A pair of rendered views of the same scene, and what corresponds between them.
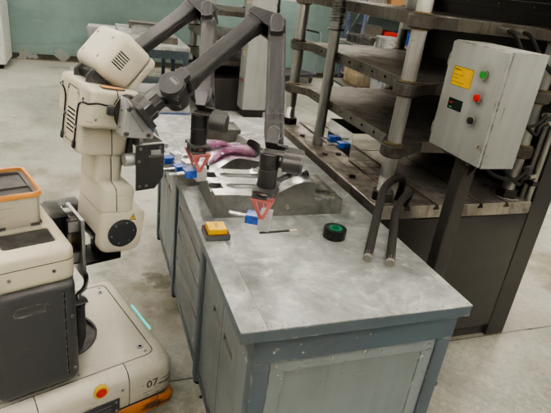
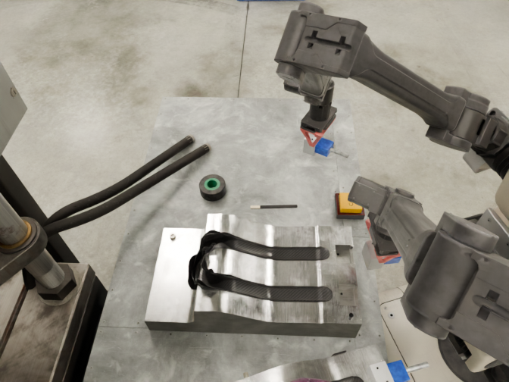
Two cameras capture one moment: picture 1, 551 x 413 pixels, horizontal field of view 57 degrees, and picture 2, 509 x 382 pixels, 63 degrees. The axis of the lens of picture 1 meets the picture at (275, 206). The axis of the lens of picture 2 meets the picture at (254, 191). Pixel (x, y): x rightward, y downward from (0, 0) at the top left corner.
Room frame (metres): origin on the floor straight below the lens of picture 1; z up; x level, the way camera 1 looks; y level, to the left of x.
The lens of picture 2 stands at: (2.24, 0.25, 1.81)
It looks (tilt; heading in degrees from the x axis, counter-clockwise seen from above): 52 degrees down; 206
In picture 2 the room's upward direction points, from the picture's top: 2 degrees counter-clockwise
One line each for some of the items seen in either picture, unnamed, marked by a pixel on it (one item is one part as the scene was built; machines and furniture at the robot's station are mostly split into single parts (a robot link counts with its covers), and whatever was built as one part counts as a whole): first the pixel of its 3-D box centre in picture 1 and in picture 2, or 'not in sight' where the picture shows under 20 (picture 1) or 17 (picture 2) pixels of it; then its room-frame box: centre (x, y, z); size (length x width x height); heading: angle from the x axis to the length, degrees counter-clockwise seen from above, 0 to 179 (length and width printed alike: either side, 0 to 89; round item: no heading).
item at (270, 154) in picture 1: (271, 161); (320, 90); (1.37, 0.03, 1.11); 0.07 x 0.06 x 0.07; 86
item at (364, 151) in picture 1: (380, 142); not in sight; (2.61, -0.51, 0.87); 0.50 x 0.27 x 0.17; 112
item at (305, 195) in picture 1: (270, 185); (253, 272); (1.81, 0.03, 0.87); 0.50 x 0.26 x 0.14; 112
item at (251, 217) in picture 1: (249, 216); (327, 148); (1.38, 0.07, 0.93); 0.13 x 0.05 x 0.05; 83
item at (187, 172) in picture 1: (186, 173); (393, 252); (1.66, 0.33, 0.93); 0.13 x 0.05 x 0.05; 120
